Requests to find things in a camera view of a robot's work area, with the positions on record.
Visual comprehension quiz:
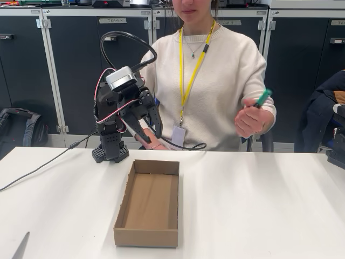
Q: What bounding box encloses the open brown cardboard box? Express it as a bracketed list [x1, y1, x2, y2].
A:
[113, 159, 181, 249]

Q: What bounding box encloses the right forearm cream sleeve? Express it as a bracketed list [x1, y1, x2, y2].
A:
[134, 118, 173, 151]

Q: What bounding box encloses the black device with red light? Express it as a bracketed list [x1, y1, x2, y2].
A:
[225, 0, 250, 8]

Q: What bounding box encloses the green flat box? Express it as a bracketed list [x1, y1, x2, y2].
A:
[19, 0, 62, 6]

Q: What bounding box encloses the black device red triangle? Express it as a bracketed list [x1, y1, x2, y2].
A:
[91, 0, 130, 8]

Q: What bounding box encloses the white silver wrist camera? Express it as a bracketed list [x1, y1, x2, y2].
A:
[105, 66, 137, 92]

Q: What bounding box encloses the dark jacket with orange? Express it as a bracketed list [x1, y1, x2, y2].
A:
[298, 69, 345, 153]

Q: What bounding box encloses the necklace with green pendant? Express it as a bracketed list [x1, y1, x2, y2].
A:
[183, 33, 207, 59]

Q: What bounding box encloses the green marker pen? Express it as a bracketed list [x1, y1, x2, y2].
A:
[253, 88, 274, 109]

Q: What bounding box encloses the yellow lanyard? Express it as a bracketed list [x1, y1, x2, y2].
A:
[178, 20, 216, 127]

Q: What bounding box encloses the grey black backpack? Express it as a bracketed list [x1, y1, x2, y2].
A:
[0, 107, 49, 160]

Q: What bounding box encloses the clear white badge holder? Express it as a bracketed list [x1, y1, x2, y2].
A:
[171, 125, 187, 148]

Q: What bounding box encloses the person in cream sweater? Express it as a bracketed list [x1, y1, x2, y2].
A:
[134, 0, 277, 152]

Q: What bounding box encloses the blue office chair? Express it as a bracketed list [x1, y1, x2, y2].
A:
[139, 96, 274, 153]

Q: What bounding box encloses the grey power cable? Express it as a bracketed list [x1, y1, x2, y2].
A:
[0, 130, 100, 192]

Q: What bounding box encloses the person's left hand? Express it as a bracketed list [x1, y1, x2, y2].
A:
[234, 98, 271, 140]

